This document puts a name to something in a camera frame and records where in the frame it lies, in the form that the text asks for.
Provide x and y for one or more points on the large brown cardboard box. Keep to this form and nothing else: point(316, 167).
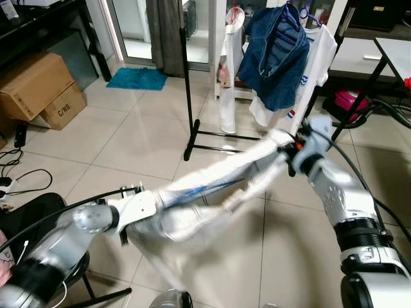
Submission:
point(32, 83)

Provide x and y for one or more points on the grey curtain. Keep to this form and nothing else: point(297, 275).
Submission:
point(168, 38)

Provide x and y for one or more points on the white table black legs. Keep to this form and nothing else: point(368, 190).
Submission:
point(395, 54)

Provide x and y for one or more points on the black chair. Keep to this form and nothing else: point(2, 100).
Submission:
point(38, 205)

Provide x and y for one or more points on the violet plastic hanger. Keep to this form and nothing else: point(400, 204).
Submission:
point(300, 11)

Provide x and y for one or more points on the black desk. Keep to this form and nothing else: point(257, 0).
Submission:
point(38, 32)

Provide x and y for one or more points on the white printed t-shirt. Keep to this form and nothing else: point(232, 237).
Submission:
point(321, 58)

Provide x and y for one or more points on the grey computer tower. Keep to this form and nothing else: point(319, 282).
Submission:
point(190, 18)

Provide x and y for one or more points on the blue denim garment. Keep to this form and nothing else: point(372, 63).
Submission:
point(276, 64)

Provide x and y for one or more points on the black chrome clothes rack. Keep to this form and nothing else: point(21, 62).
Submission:
point(187, 96)

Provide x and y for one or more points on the small printed cardboard box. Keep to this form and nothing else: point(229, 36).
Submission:
point(67, 112)

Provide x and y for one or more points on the black power adapter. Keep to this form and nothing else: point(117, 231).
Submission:
point(20, 133)

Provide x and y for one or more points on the white low cabinet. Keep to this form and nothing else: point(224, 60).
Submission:
point(353, 58)

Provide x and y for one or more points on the teal floor mat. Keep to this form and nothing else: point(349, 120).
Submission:
point(138, 78)

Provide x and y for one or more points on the black box device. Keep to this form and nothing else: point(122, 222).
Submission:
point(379, 14)

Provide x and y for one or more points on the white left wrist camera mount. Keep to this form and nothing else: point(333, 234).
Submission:
point(135, 208)

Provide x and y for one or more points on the magenta black appliance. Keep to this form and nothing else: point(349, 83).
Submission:
point(352, 101)

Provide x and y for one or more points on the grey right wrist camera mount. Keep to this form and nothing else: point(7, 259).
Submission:
point(318, 138)

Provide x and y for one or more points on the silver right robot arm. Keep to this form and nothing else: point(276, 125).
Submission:
point(347, 192)

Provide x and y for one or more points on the white framed glass door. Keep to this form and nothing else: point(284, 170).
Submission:
point(135, 25)

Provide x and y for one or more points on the cream white garment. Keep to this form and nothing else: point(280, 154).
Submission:
point(257, 160)

